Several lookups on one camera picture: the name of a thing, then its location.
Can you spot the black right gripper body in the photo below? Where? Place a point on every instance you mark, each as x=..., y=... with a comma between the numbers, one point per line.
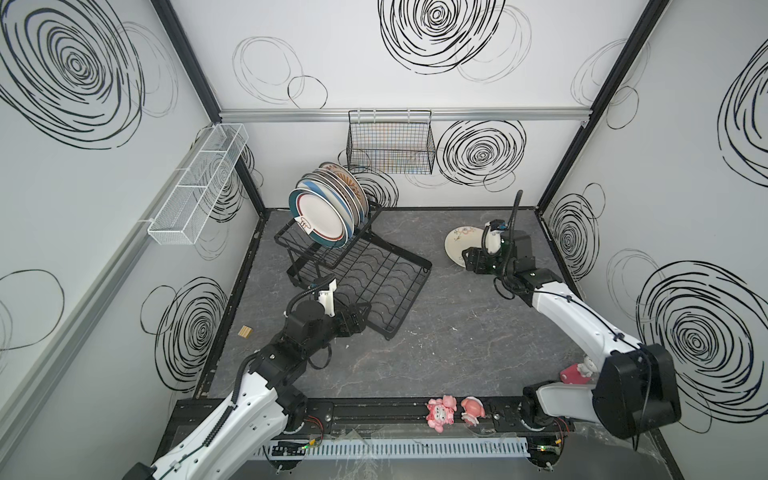
x=477, y=259

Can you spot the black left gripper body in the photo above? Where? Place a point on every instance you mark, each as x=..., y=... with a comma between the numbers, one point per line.
x=355, y=318

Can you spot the cream floral plate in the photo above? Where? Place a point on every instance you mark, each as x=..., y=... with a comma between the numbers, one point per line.
x=460, y=239

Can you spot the white green emblem plate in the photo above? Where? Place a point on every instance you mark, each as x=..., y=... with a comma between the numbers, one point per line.
x=332, y=180

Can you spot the blue striped plate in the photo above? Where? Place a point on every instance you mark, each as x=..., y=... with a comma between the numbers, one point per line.
x=331, y=195

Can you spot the orange sunburst plate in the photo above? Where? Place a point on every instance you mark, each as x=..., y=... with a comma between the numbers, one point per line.
x=351, y=181
x=345, y=184

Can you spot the green red rimmed plate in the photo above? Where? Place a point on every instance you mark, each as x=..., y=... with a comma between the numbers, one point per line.
x=317, y=218

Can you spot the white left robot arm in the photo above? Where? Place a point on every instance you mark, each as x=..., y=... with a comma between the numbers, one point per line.
x=264, y=401

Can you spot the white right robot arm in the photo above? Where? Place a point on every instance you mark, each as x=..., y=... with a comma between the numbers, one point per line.
x=636, y=389

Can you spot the small wooden block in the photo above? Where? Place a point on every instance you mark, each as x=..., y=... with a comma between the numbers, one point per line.
x=244, y=332

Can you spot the pink plush doll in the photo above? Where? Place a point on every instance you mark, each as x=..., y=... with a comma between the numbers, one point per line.
x=441, y=412

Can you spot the pink round figurine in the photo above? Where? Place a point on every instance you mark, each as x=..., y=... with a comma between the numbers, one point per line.
x=472, y=411

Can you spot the white rabbit figurine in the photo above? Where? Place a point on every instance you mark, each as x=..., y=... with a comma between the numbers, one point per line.
x=590, y=365

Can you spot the black wire dish rack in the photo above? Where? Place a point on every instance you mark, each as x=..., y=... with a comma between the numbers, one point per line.
x=368, y=269

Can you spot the black wire wall basket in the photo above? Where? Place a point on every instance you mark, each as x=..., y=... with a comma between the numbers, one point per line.
x=391, y=141

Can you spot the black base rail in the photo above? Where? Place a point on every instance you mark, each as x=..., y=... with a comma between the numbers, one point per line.
x=332, y=418

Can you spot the white slotted cable duct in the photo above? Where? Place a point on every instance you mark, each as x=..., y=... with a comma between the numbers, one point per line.
x=419, y=449

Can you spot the white mesh wall shelf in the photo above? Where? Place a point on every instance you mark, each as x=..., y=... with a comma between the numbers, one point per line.
x=185, y=212

